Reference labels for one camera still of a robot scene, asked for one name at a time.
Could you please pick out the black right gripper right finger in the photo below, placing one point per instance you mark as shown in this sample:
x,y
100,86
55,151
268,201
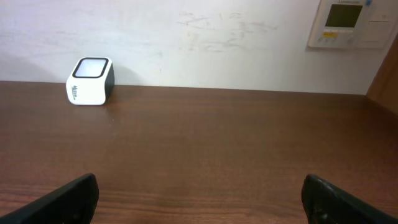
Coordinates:
x,y
325,203

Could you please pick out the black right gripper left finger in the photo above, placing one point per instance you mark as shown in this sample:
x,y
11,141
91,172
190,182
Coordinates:
x,y
75,202

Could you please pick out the white barcode scanner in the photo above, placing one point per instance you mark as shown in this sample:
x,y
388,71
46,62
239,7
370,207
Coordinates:
x,y
91,82

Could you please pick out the white wall control panel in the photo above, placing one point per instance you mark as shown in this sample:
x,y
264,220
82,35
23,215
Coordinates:
x,y
348,24

